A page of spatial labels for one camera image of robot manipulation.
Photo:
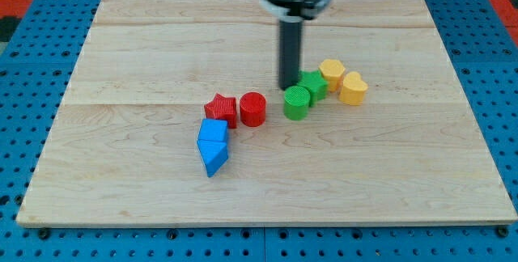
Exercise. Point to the light wooden board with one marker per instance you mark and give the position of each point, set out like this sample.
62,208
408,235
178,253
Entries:
122,151

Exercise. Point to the red cylinder block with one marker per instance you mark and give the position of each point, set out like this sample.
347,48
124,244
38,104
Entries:
253,109

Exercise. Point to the red star block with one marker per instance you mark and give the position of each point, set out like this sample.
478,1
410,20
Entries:
222,108

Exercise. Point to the yellow hexagon block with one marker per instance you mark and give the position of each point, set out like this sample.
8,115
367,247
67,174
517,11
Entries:
332,71

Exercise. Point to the blue triangle block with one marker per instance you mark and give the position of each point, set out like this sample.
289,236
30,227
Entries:
214,155

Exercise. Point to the blue cube block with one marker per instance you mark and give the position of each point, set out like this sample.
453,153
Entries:
213,130

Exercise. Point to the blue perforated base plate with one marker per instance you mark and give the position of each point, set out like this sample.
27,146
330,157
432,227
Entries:
36,66

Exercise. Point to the yellow heart block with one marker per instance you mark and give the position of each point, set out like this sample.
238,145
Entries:
353,89

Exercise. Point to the green cylinder block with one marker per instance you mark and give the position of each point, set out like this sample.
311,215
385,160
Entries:
296,103

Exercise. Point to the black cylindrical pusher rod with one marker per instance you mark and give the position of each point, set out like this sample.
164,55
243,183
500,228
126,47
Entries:
290,37

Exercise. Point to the green star block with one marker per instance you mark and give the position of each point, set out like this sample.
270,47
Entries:
315,84

